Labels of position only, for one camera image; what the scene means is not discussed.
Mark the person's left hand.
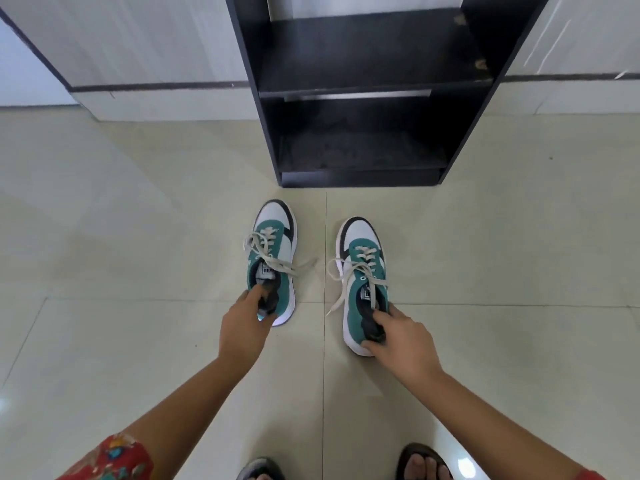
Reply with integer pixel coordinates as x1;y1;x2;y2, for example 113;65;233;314
218;287;281;381

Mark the person's right foot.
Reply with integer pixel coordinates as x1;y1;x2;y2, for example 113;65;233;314
404;454;451;480

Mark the person's right hand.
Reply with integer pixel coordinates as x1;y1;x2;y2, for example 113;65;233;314
360;303;446;391

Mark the dark sandal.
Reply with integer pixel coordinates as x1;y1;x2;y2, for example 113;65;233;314
236;457;286;480
397;443;454;480

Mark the person's left forearm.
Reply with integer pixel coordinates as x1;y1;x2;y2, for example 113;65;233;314
126;357;257;480

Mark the green and white sneaker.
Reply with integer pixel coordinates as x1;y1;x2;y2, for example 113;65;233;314
243;199;319;327
326;216;392;357

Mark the black wooden shoe rack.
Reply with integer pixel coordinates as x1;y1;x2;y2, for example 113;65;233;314
223;0;554;189

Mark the person's left foot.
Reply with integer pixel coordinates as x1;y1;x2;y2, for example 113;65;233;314
248;462;283;480

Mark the red floral sleeve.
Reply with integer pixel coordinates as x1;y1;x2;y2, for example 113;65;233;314
56;432;154;480

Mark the white cabinet with dark trim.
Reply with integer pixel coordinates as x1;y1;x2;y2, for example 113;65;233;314
0;0;259;122
484;0;640;115

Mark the person's foot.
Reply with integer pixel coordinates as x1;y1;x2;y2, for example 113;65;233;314
248;462;283;480
404;454;451;480

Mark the person's right forearm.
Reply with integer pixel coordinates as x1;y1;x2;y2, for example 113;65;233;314
400;369;607;480

